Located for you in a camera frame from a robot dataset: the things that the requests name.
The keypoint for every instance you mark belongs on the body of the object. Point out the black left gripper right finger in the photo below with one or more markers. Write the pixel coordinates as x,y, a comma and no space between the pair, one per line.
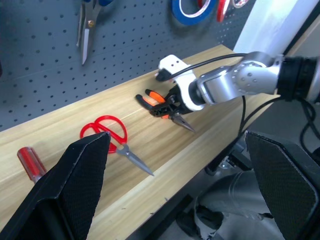
282,180

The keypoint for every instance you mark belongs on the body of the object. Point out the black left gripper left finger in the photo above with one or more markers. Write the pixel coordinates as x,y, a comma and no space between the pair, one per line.
62,190

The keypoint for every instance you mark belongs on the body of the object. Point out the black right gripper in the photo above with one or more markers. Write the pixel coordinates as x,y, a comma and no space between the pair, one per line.
181,103

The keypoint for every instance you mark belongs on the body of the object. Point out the orange and black pliers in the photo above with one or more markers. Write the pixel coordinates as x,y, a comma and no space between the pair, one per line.
155,96

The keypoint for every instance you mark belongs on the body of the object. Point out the blue tape roll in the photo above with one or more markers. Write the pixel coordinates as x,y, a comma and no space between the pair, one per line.
186,18

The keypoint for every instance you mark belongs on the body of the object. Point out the large red tape roll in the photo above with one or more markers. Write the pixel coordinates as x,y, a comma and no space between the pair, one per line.
221,12

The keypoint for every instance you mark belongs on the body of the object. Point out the grey metal pegboard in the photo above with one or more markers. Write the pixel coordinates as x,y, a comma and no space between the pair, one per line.
50,75

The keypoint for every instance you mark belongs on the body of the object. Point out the white tape roll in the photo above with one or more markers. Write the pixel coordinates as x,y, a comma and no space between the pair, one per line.
240,3

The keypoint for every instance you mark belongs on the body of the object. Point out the grey rounded robot leg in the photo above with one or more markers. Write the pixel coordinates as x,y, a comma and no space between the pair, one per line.
237,195

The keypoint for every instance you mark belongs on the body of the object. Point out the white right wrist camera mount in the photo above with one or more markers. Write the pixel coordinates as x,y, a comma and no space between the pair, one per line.
183,80

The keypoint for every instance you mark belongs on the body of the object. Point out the black metal table frame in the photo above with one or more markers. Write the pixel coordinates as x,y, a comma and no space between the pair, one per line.
175,208

